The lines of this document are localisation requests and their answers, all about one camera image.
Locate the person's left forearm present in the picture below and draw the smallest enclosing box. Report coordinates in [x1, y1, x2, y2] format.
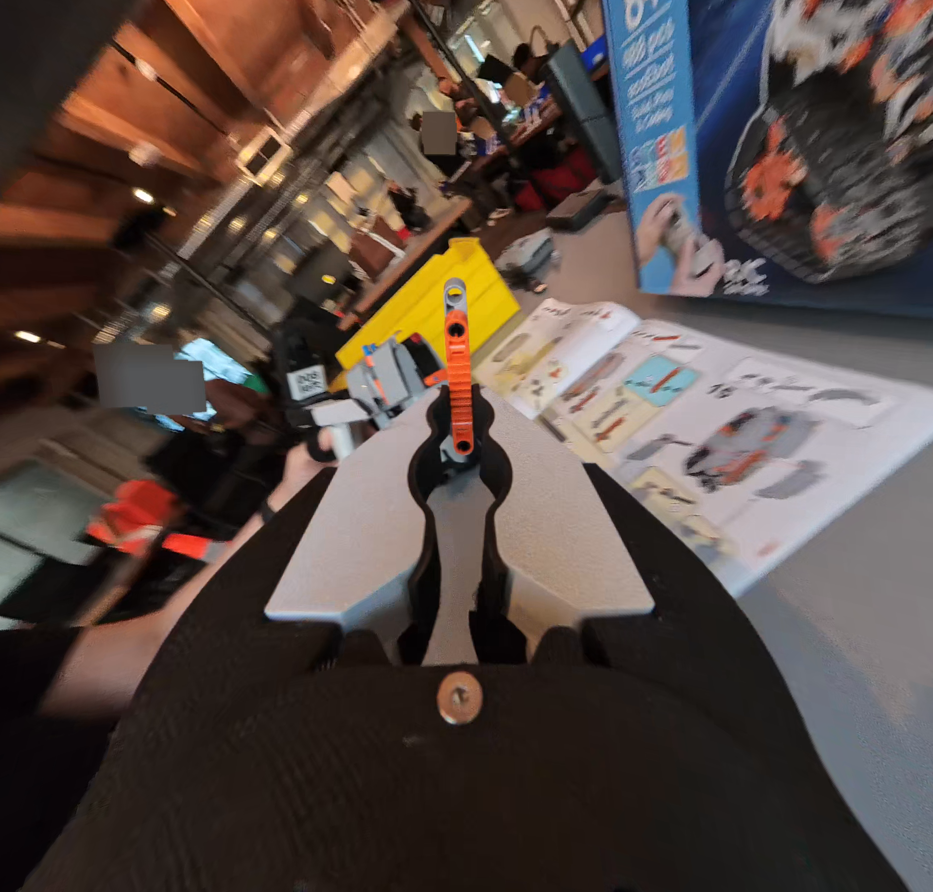
[40, 519, 279, 721]

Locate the white ceiling vent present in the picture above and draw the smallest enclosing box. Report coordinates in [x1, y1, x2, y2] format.
[237, 128, 294, 186]

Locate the yellow plastic bin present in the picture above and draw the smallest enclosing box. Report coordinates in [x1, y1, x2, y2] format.
[335, 237, 522, 390]

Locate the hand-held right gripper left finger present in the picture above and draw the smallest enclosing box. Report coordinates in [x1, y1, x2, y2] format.
[266, 387, 447, 664]

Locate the blue toy box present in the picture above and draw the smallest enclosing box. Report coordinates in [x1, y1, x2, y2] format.
[598, 0, 933, 318]

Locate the orange safety vest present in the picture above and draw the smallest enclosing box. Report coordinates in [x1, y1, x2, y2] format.
[86, 479, 236, 566]

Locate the person's black clothing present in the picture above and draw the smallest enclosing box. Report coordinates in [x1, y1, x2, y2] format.
[0, 626, 118, 892]

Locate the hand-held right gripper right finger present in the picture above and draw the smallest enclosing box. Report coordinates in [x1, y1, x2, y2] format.
[472, 385, 655, 664]

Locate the grey toy motor block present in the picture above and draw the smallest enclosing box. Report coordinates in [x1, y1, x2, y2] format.
[496, 228, 561, 282]

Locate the black metal pole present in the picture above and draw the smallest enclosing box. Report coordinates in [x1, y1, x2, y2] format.
[390, 0, 544, 211]

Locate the dark computer monitor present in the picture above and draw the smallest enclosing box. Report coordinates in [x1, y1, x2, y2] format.
[543, 39, 625, 187]

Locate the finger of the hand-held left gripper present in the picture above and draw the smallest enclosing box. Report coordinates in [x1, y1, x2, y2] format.
[310, 398, 374, 431]

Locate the orange and grey toy beam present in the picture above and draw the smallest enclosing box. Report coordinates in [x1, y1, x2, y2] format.
[437, 277, 480, 470]

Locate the open instruction booklet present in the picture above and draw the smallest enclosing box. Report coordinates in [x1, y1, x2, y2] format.
[474, 297, 933, 601]

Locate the person's left hand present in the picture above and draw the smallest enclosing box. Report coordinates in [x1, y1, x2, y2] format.
[279, 436, 342, 505]

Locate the grey toy robot assembly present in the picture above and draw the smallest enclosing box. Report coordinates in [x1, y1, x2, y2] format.
[346, 333, 449, 432]

